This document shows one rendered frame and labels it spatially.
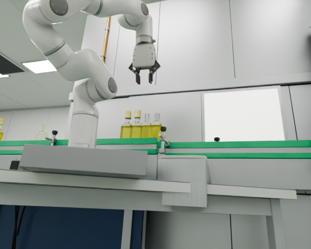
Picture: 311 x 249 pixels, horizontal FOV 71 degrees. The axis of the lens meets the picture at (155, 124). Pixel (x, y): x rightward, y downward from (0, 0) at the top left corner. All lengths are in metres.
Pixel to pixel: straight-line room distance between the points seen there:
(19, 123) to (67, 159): 6.01
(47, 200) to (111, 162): 0.26
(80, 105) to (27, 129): 5.53
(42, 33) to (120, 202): 0.59
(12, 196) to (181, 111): 0.93
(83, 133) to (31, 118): 5.61
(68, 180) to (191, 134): 0.77
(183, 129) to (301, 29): 0.93
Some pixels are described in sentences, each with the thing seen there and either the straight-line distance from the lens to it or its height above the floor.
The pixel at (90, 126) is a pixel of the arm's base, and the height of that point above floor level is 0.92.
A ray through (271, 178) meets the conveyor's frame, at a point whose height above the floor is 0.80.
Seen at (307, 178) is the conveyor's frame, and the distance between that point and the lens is 1.10.
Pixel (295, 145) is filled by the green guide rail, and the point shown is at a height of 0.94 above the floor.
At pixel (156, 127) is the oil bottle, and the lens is 1.17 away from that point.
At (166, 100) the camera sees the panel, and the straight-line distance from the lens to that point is 1.38.
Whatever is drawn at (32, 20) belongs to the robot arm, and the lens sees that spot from 0.85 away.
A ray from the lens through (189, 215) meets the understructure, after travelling 1.26.
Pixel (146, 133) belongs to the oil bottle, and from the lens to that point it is 1.18.
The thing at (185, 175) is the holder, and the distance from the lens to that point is 0.78.
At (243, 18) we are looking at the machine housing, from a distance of 1.71.
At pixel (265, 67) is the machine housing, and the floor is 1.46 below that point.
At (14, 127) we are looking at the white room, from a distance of 6.68.
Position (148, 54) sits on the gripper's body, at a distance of 0.99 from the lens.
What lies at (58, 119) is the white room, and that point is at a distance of 5.82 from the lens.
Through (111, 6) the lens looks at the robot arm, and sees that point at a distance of 0.92.
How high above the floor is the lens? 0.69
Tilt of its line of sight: 19 degrees up
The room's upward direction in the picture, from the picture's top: 3 degrees clockwise
